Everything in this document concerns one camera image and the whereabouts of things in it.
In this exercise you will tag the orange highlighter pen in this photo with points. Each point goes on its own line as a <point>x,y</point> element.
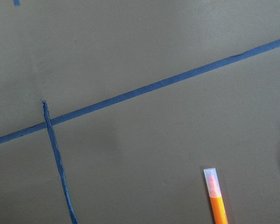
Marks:
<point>215,195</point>

